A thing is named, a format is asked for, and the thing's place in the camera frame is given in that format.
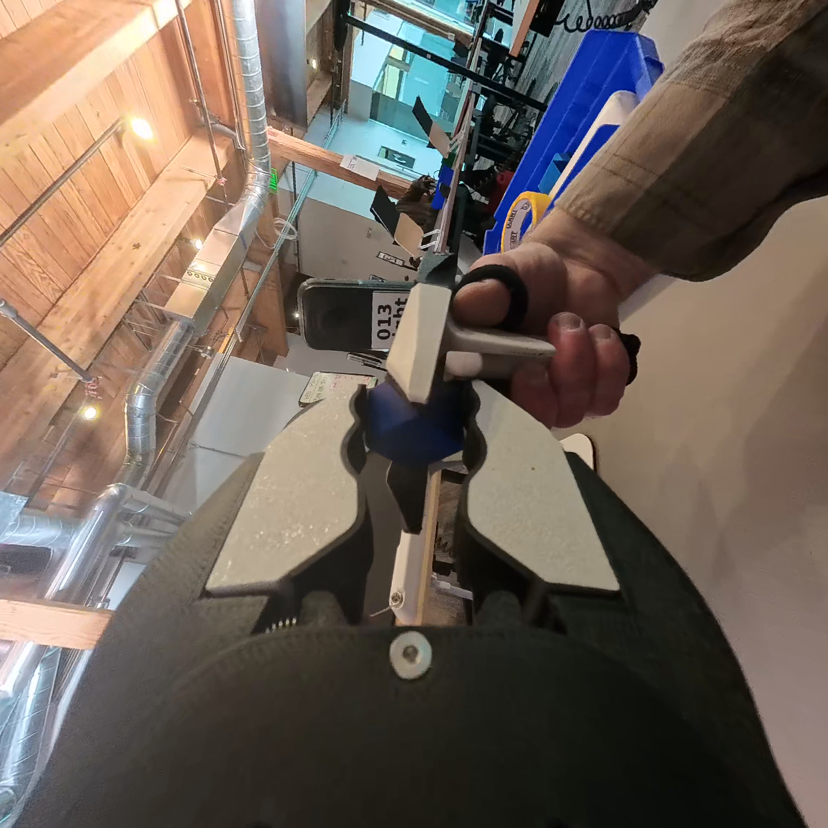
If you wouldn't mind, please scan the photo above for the blue cube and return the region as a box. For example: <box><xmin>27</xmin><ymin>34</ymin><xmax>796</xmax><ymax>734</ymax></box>
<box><xmin>365</xmin><ymin>382</ymin><xmax>467</xmax><ymax>465</ymax></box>

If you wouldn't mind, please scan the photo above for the wooden support column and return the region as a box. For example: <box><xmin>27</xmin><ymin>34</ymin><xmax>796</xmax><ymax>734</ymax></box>
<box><xmin>267</xmin><ymin>126</ymin><xmax>397</xmax><ymax>193</ymax></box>

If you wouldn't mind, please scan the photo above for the person's right hand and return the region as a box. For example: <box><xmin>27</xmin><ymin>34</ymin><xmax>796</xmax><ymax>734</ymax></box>
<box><xmin>449</xmin><ymin>212</ymin><xmax>649</xmax><ymax>431</ymax></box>

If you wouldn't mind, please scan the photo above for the black device with coiled cable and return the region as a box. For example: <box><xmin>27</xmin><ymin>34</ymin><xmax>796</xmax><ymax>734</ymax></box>
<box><xmin>529</xmin><ymin>0</ymin><xmax>649</xmax><ymax>38</ymax></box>

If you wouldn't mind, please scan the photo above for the grey and wooden curved board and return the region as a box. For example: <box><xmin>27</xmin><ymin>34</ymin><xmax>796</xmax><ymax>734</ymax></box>
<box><xmin>359</xmin><ymin>446</ymin><xmax>468</xmax><ymax>626</ymax></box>

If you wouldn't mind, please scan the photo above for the yellow masking tape roll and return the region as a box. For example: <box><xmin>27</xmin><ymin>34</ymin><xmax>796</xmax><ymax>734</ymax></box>
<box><xmin>501</xmin><ymin>192</ymin><xmax>555</xmax><ymax>254</ymax></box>

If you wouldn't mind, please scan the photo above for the cluster of silver pipes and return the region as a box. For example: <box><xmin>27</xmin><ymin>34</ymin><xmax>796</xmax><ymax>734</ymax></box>
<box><xmin>0</xmin><ymin>482</ymin><xmax>190</xmax><ymax>804</ymax></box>

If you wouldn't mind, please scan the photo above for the person's right forearm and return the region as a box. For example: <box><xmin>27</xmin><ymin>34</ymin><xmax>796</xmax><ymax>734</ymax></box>
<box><xmin>553</xmin><ymin>0</ymin><xmax>828</xmax><ymax>283</ymax></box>

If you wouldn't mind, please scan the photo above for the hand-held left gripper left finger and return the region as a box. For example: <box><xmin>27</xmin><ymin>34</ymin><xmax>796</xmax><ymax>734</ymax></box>
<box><xmin>206</xmin><ymin>386</ymin><xmax>376</xmax><ymax>625</ymax></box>

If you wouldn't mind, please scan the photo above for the silver rectangular air duct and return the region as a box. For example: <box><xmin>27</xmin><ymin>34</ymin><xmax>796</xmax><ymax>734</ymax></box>
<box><xmin>163</xmin><ymin>188</ymin><xmax>261</xmax><ymax>339</ymax></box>

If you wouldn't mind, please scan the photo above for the small tilted board on stand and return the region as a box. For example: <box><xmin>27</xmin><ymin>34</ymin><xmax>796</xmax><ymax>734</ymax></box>
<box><xmin>411</xmin><ymin>95</ymin><xmax>464</xmax><ymax>157</ymax></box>
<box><xmin>370</xmin><ymin>185</ymin><xmax>429</xmax><ymax>257</ymax></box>

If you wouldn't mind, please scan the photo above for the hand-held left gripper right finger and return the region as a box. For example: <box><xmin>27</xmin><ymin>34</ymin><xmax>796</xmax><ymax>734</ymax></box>
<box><xmin>456</xmin><ymin>382</ymin><xmax>621</xmax><ymax>625</ymax></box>

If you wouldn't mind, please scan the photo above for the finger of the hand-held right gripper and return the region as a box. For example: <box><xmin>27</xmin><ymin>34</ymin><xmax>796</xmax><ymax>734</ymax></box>
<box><xmin>386</xmin><ymin>285</ymin><xmax>454</xmax><ymax>405</ymax></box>
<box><xmin>386</xmin><ymin>461</ymin><xmax>431</xmax><ymax>536</ymax></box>

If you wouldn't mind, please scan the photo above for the whiteboard on stand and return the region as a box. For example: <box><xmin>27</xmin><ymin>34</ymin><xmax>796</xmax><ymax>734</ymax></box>
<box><xmin>301</xmin><ymin>370</ymin><xmax>379</xmax><ymax>408</ymax></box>

